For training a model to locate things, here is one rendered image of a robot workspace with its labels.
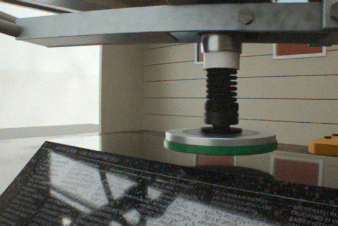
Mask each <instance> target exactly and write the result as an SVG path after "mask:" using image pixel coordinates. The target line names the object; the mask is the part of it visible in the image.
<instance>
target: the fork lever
mask: <svg viewBox="0 0 338 226"><path fill-rule="evenodd" d="M330 14H331V17H332V18H333V19H335V20H337V21H338V2H335V3H334V4H333V5H331V9H330ZM16 24H18V25H19V26H20V28H21V33H20V35H19V36H18V37H16V38H15V40H20V41H23V42H28V43H31V44H36V45H40V46H44V47H47V48H61V47H86V46H95V45H129V44H164V43H195V44H199V43H201V37H200V36H199V35H198V32H219V31H224V32H240V31H243V32H258V38H256V39H249V38H248V39H242V43H247V44H297V45H300V44H312V45H338V30H323V29H322V3H321V2H274V3H272V2H265V3H260V2H255V3H247V2H245V3H225V4H216V3H215V4H184V5H164V6H153V7H133V8H119V9H113V10H95V11H83V12H75V13H64V14H57V15H44V16H35V17H25V18H17V19H16Z"/></svg>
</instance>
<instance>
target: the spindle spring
mask: <svg viewBox="0 0 338 226"><path fill-rule="evenodd" d="M212 69H234V68H206V71H207V73H206V76H207V78H206V79H205V81H206V82H207V84H206V85H205V87H207V89H206V90H205V92H206V93H208V94H207V95H206V96H205V97H206V99H209V100H206V102H232V103H234V102H236V101H237V100H238V99H237V98H236V97H234V96H237V95H238V94H237V92H231V91H237V89H238V88H237V87H236V86H231V85H237V84H238V83H237V82H231V81H221V82H212V81H215V80H237V76H215V77H213V76H214V75H221V74H237V71H236V70H215V71H213V70H212ZM213 86H231V87H219V88H212V87H213ZM219 91H230V92H220V93H212V92H219ZM217 97H231V98H218V99H212V98H217Z"/></svg>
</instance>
